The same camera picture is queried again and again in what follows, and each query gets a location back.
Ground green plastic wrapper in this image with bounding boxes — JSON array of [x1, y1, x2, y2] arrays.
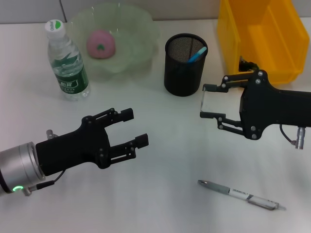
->
[[238, 55, 260, 73]]

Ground clear plastic ruler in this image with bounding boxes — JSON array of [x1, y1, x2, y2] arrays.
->
[[199, 83, 243, 116]]

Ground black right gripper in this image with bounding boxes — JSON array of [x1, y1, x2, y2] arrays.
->
[[199, 69, 311, 141]]

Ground yellow plastic storage bin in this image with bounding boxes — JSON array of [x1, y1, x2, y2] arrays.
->
[[217, 0, 311, 85]]

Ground blue scissors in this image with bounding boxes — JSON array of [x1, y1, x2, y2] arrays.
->
[[186, 46, 208, 65]]

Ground clear water bottle green label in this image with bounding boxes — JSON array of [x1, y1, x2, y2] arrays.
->
[[45, 19, 91, 102]]

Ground translucent green plastic bowl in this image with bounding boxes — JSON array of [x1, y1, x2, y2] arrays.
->
[[65, 3, 161, 81]]

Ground clear pen silver grip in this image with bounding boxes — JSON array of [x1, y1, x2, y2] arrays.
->
[[197, 179, 287, 211]]

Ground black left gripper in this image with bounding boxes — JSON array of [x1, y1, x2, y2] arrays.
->
[[35, 107, 150, 177]]

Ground gripper connector cable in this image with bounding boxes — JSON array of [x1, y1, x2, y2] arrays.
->
[[23, 129, 67, 197], [279, 123, 306, 150]]

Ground black mesh pen holder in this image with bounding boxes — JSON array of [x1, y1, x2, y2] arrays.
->
[[164, 33, 209, 97]]

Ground right gripper connector cable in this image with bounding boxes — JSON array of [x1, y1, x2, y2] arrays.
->
[[279, 123, 306, 150]]

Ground left gripper connector cable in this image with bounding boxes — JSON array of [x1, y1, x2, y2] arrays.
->
[[23, 129, 67, 197]]

